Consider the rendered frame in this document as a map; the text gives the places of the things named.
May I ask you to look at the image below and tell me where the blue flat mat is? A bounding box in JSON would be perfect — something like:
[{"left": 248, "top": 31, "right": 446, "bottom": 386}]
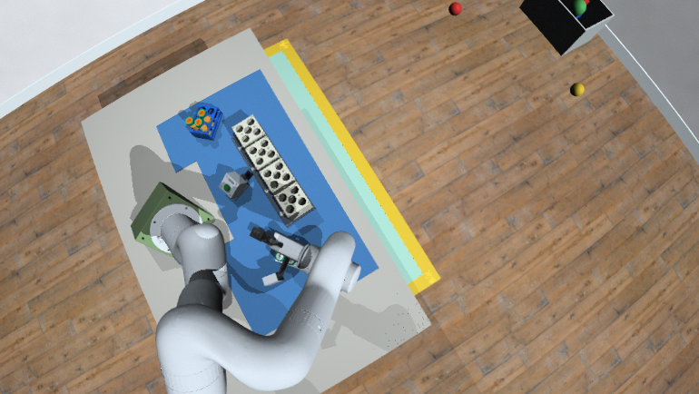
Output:
[{"left": 156, "top": 69, "right": 379, "bottom": 336}]

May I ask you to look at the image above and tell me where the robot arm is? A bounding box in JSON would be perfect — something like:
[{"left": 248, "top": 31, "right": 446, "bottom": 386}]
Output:
[{"left": 150, "top": 203, "right": 361, "bottom": 394}]

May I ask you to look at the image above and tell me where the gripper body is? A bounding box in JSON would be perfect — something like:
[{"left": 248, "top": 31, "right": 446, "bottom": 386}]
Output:
[{"left": 269, "top": 232, "right": 310, "bottom": 268}]

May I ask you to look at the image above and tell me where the blue tube rack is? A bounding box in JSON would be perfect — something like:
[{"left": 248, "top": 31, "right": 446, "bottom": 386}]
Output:
[{"left": 190, "top": 104, "right": 222, "bottom": 141}]

